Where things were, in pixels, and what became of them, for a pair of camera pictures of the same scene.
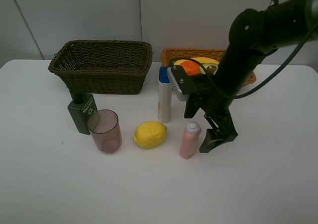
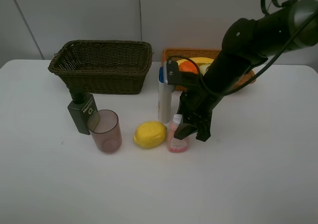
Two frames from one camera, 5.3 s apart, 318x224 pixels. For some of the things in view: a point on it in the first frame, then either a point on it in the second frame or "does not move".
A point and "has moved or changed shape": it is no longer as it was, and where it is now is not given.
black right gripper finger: x=191 y=108 -> x=184 y=130
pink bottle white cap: x=190 y=140 -> x=175 y=144
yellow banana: x=200 y=60 does not move
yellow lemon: x=150 y=134 does not move
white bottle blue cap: x=165 y=96 does not move
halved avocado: x=210 y=69 has moved or changed shape
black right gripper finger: x=225 y=133 -> x=204 y=125
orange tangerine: x=191 y=68 does not move
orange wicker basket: x=169 y=54 does not move
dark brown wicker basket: x=104 y=67 does not move
